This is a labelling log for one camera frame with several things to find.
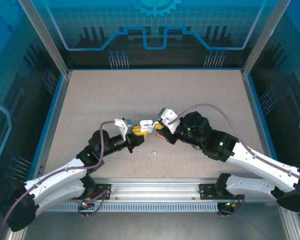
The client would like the white earbud charging case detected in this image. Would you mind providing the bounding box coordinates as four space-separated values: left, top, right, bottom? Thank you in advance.
139 119 155 134

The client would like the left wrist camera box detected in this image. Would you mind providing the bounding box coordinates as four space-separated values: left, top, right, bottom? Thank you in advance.
114 117 135 141

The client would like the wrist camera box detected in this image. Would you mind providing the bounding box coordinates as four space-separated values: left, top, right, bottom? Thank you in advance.
114 117 135 141
159 107 182 135

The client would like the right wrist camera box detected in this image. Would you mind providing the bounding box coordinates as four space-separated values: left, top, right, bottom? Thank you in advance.
159 107 182 135

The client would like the table side rail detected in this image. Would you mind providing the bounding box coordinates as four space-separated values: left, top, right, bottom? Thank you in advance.
31 72 72 181
241 72 285 181

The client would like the long aluminium base rail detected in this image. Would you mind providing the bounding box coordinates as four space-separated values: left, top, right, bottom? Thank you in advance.
23 177 291 204

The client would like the slotted cable duct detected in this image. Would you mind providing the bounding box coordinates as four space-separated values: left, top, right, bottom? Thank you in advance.
43 202 220 213

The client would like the blue printed enclosure panel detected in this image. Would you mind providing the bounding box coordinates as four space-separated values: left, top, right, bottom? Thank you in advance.
31 0 268 70
249 0 300 201
0 0 64 240

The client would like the aluminium frame post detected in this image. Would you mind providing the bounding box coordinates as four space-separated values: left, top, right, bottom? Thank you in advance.
241 0 284 78
17 0 73 78

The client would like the aluminium lower frame rail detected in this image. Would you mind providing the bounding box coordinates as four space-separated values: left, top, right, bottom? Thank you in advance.
281 208 300 240

